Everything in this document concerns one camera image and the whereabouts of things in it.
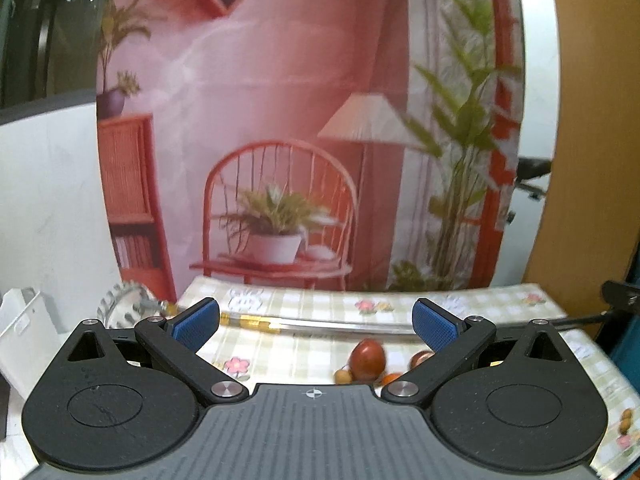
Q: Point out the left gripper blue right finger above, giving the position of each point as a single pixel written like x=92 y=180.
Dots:
x=457 y=345

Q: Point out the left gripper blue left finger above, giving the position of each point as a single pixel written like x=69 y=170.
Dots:
x=172 y=345

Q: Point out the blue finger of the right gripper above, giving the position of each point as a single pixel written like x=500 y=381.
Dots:
x=621 y=296

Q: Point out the red apple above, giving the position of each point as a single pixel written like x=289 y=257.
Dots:
x=420 y=357

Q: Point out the wooden board panel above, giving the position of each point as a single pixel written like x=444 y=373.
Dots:
x=590 y=226

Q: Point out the small orange tangerine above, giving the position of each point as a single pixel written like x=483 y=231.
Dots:
x=388 y=378

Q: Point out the long metal rod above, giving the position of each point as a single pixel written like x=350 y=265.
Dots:
x=279 y=325

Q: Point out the dark red tomato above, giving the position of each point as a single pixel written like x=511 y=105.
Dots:
x=367 y=361

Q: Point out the checkered bunny tablecloth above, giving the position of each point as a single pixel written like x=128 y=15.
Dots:
x=300 y=336

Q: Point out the small brown kiwi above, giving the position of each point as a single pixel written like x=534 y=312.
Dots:
x=343 y=376

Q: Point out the white plastic basket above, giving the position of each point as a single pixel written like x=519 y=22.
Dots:
x=31 y=334

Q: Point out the printed room backdrop cloth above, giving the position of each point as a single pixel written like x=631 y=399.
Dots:
x=366 y=145

